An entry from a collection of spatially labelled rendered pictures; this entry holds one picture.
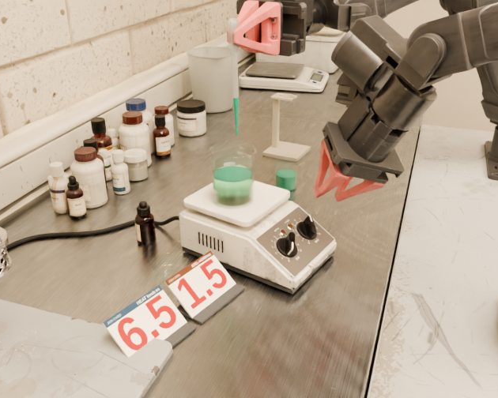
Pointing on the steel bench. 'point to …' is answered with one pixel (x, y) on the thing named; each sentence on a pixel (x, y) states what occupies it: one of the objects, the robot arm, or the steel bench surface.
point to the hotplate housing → (245, 246)
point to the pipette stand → (278, 133)
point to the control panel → (310, 250)
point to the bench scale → (283, 77)
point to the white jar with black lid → (191, 118)
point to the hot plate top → (256, 211)
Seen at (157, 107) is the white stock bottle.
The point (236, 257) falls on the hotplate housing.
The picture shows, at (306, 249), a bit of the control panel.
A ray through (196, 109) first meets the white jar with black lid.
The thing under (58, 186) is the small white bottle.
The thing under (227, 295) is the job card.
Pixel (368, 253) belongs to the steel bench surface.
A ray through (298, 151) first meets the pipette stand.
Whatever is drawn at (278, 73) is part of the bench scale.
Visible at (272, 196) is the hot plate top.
